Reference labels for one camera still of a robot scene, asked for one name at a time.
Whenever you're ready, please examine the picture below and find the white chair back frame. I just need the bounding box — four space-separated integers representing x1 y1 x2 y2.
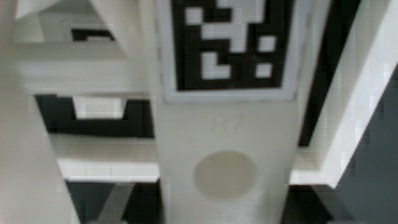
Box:
0 0 331 224

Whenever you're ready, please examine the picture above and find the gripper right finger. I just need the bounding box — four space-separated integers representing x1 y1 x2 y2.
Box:
311 185 366 224

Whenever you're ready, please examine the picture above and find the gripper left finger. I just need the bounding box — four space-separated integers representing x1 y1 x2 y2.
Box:
87 183 135 224

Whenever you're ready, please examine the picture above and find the white chair leg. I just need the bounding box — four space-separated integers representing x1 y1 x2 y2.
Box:
73 96 126 119

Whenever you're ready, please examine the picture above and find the white U-shaped obstacle fence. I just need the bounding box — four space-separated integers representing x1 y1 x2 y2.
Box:
55 0 398 186

